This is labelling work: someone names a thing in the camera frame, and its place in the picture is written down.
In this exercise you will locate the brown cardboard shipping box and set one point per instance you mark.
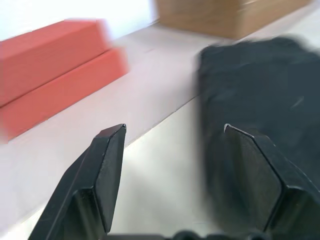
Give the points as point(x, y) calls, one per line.
point(212, 17)

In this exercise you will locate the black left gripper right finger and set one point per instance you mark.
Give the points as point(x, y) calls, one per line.
point(270, 180)

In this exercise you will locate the black tool case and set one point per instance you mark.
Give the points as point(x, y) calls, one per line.
point(262, 82)

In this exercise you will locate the red rectangular box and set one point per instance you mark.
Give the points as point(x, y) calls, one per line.
point(47, 57)
point(62, 100)

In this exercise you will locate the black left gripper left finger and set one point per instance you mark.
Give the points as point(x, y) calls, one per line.
point(95, 180)

